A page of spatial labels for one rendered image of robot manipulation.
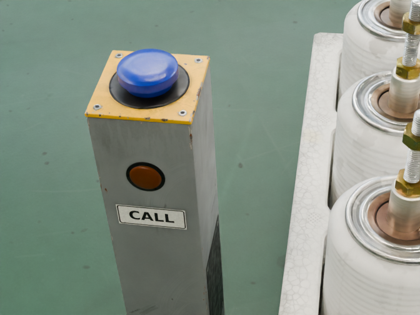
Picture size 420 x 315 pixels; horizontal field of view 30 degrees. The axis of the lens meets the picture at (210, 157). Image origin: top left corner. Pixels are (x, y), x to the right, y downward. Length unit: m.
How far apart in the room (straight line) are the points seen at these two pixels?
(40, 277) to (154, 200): 0.31
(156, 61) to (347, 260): 0.18
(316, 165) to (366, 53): 0.10
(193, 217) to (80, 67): 0.57
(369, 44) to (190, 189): 0.22
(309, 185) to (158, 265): 0.14
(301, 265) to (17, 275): 0.36
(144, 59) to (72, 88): 0.54
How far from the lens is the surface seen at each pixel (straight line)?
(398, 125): 0.58
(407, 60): 0.58
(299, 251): 0.59
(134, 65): 0.51
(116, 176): 0.54
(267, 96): 1.01
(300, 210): 0.62
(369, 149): 0.58
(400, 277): 0.50
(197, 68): 0.53
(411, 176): 0.49
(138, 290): 0.63
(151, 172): 0.52
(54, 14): 1.21
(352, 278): 0.51
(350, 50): 0.69
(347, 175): 0.62
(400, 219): 0.51
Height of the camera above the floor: 0.63
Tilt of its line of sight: 43 degrees down
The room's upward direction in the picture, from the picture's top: 4 degrees counter-clockwise
